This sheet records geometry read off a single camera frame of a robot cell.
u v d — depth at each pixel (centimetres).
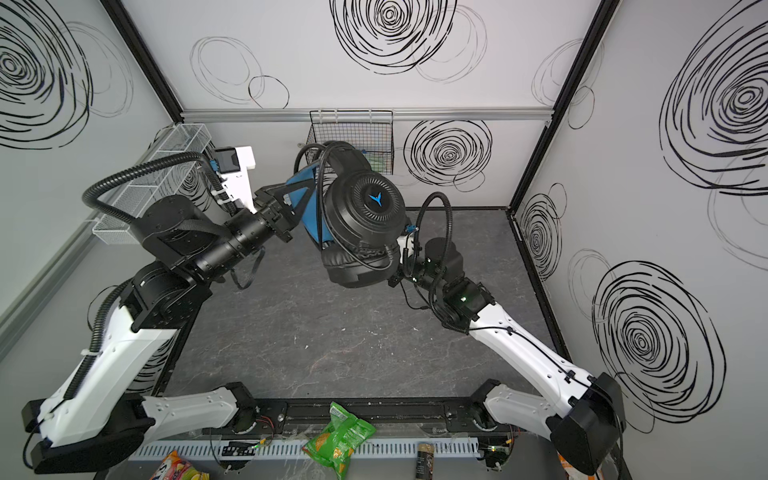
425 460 65
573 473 63
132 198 72
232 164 39
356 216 30
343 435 67
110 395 37
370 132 96
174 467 65
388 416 76
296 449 70
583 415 38
